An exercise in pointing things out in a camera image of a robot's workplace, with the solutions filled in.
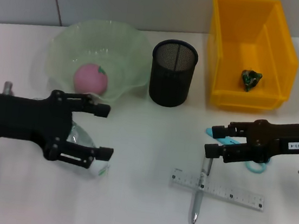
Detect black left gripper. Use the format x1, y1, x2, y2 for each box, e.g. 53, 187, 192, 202
0, 82, 121, 173

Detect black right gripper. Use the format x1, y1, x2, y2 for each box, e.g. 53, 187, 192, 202
203, 108, 299, 172

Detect clear water bottle green label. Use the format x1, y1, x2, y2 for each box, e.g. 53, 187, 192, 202
61, 119, 115, 178

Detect pink toy peach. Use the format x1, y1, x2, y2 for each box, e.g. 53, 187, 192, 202
72, 61, 111, 96

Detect blue scissors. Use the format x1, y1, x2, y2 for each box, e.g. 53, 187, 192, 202
201, 126, 274, 175

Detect clear plastic ruler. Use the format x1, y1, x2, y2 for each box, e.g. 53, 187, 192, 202
167, 167, 268, 213

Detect silver grey pen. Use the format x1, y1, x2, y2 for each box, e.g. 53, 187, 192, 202
188, 156, 215, 224

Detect black mesh pen holder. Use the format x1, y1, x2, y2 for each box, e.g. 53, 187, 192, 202
146, 37, 200, 110

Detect green glass fruit bowl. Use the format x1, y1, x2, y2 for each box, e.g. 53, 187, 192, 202
41, 14, 157, 111

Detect yellow plastic bin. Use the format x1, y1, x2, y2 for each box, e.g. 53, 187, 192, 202
199, 0, 299, 117

